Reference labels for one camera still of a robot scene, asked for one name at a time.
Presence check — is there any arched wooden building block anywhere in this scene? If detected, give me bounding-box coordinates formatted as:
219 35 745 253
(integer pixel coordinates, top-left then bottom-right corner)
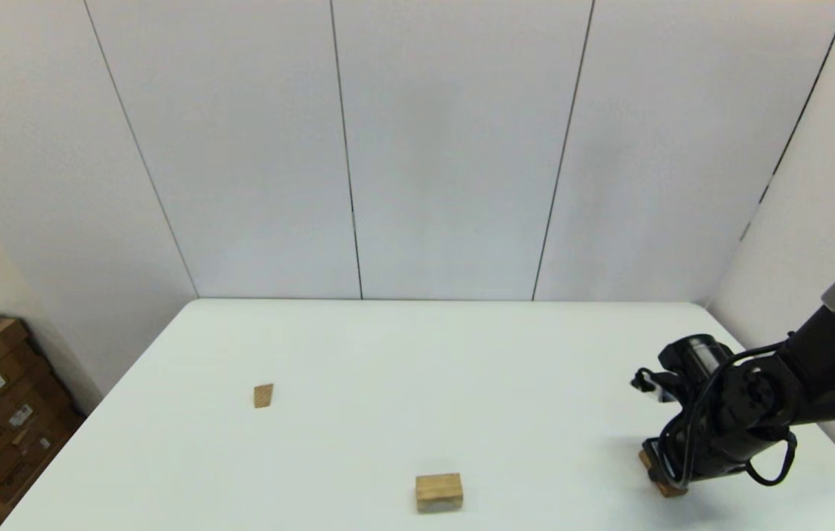
415 473 464 514

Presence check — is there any rectangular wooden building block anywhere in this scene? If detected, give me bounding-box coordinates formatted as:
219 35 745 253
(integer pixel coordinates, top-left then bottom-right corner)
638 450 688 499

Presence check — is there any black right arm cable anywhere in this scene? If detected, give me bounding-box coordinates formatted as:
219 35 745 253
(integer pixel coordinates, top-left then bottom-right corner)
672 341 800 489

